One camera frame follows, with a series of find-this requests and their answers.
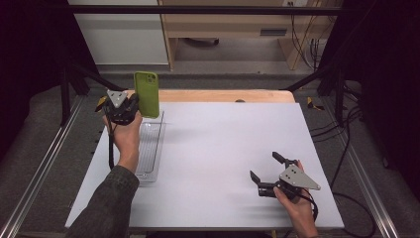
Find green phone case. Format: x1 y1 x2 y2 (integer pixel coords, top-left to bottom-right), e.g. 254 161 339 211
133 70 160 119

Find black looped floor cable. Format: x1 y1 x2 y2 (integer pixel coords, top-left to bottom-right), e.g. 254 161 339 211
331 191 377 238

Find person's left hand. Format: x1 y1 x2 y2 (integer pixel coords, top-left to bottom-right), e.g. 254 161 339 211
102 111 144 174

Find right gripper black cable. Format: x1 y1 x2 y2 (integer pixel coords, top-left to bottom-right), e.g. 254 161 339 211
296 192 320 223

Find clear plastic packaging tray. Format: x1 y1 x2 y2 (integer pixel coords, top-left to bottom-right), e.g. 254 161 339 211
135 110 167 183

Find light wooden desk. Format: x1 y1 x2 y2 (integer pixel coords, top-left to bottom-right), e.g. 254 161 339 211
157 0 342 71

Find black metal frame stand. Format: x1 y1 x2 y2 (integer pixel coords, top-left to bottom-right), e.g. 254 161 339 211
59 61 129 127
282 64 347 127

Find grey desk drawer handle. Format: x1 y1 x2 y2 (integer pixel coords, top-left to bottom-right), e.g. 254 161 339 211
260 28 288 37

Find aluminium rail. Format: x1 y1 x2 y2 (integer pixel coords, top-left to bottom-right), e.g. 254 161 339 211
320 95 401 238
0 94 85 238

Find yellow black striped tape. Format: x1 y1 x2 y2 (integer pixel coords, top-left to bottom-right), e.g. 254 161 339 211
306 96 325 112
95 95 108 113

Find hanging black cables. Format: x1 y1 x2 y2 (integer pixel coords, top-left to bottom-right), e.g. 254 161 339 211
287 1 329 71

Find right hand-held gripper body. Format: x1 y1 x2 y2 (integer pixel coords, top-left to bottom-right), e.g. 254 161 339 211
258 160 322 201

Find black horizontal frame bar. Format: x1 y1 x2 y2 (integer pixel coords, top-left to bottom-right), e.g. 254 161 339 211
67 4 345 16

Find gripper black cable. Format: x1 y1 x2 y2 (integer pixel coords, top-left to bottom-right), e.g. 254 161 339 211
107 123 116 171
296 192 320 223

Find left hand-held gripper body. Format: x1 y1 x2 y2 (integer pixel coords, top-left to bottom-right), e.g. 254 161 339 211
96 89 140 127

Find person's right hand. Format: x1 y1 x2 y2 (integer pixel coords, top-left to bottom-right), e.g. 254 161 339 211
272 186 320 238

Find white cabinet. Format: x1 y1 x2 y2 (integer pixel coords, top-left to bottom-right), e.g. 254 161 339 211
67 0 169 65

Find wooden table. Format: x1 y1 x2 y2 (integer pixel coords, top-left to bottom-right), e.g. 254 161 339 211
125 89 296 104

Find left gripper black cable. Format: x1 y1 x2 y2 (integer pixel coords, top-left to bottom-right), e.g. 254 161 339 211
107 123 116 171

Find black floor cable bundle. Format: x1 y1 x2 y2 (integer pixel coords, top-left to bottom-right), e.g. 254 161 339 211
309 83 364 183

